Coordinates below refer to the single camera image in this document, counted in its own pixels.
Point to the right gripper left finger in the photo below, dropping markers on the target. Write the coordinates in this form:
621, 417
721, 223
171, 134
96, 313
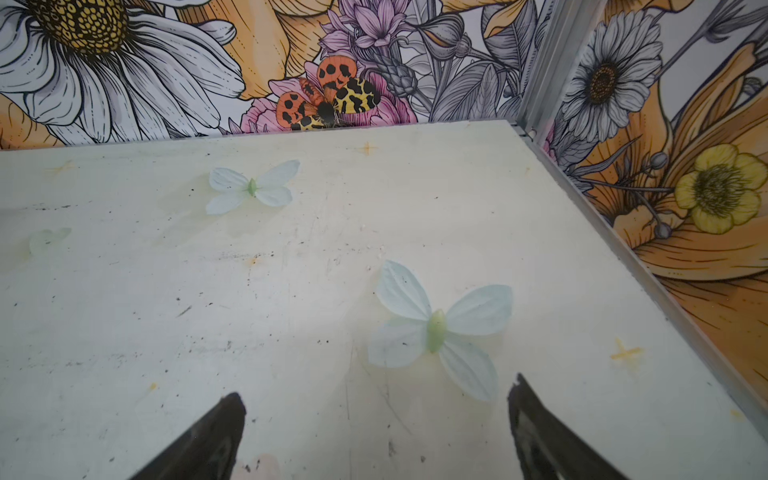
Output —
206, 450

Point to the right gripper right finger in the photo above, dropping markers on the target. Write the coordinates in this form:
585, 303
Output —
547, 448

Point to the aluminium corner post right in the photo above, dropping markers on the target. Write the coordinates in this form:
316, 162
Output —
567, 27

